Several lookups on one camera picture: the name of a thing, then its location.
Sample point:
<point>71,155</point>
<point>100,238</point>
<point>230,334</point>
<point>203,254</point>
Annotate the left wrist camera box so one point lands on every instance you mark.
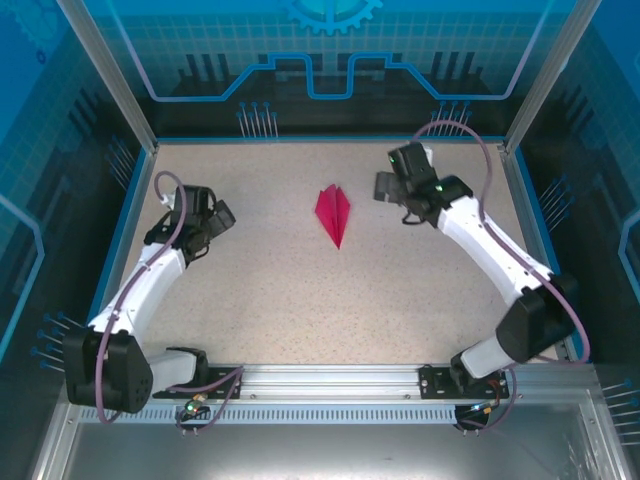
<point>172,201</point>

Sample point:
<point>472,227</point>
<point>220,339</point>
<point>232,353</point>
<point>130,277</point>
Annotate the blue-edged aluminium side rail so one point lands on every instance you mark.
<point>521,200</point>
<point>136,200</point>

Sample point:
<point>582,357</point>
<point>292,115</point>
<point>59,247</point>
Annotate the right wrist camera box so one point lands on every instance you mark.
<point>429,154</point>

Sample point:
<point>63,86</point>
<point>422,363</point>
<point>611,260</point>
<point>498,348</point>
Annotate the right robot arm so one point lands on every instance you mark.
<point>535,325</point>

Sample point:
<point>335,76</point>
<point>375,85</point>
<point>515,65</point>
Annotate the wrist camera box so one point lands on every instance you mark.
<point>429,154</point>
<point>172,201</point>

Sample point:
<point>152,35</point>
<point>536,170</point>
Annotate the metal tray panel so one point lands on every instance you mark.
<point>320,455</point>

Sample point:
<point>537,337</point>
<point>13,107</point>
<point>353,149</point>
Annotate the pink paper sheet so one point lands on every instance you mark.
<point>332,215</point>

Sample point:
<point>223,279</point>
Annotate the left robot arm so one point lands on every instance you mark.
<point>125,375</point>

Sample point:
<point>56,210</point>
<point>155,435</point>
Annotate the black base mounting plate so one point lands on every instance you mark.
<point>432,382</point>
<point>220,390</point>

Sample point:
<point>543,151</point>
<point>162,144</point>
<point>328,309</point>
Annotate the aluminium frame post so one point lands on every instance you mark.
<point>107,75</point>
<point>550,75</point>

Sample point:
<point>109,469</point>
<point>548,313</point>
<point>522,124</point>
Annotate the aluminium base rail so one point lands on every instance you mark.
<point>325,380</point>

